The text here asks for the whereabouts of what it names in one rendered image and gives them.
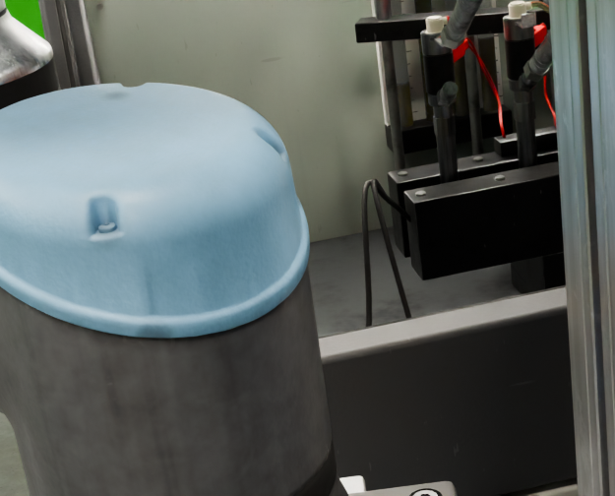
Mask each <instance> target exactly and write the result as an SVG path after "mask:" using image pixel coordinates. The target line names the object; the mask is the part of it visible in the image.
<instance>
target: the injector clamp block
mask: <svg viewBox="0 0 615 496"><path fill-rule="evenodd" d="M458 169H459V181H453V182H448V183H443V184H441V180H440V170H439V162H437V163H432V164H426V165H421V166H416V167H412V168H407V169H401V170H396V171H391V172H388V183H389V192H390V198H391V199H392V200H394V201H395V202H396V203H397V204H398V205H399V206H401V207H402V208H403V209H404V210H405V211H406V212H407V213H408V214H409V215H410V218H411V222H409V221H408V220H407V219H406V218H405V217H404V216H402V215H401V214H400V213H399V212H398V211H397V210H396V209H395V208H393V207H392V206H391V209H392V218H393V227H394V235H395V243H396V246H397V247H398V248H399V250H400V251H401V253H402V254H403V255H404V257H405V258H407V257H410V258H411V266H412V267H413V269H414V270H415V271H416V272H417V274H418V275H419V276H420V278H421V279H422V280H428V279H436V278H440V277H445V276H450V275H455V274H460V273H465V272H470V271H475V270H479V269H484V268H489V267H494V266H499V265H504V264H509V263H511V275H512V285H513V286H514V287H515V288H516V289H517V290H518V291H519V293H520V294H525V293H530V292H534V291H538V290H543V289H548V288H553V287H557V286H562V285H566V277H565V260H564V243H563V227H562V211H561V194H560V177H559V160H558V147H554V148H549V149H543V150H538V151H537V165H535V166H530V167H524V168H519V155H508V156H500V155H498V154H497V153H496V152H493V153H488V154H483V155H473V156H468V157H463V158H458Z"/></svg>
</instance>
